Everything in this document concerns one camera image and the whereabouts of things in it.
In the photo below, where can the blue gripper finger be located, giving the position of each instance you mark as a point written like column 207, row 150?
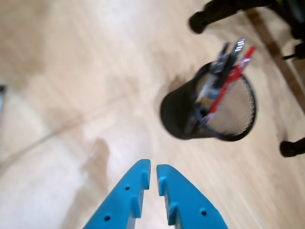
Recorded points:
column 188, row 205
column 124, row 202

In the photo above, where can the clear pen with grey grip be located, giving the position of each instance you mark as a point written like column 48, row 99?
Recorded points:
column 207, row 93

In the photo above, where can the red retractable pen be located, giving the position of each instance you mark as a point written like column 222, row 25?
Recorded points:
column 224, row 91

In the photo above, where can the black mesh pen holder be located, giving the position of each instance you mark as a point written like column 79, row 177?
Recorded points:
column 176, row 114

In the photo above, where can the black tripod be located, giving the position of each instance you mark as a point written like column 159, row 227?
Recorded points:
column 214, row 9

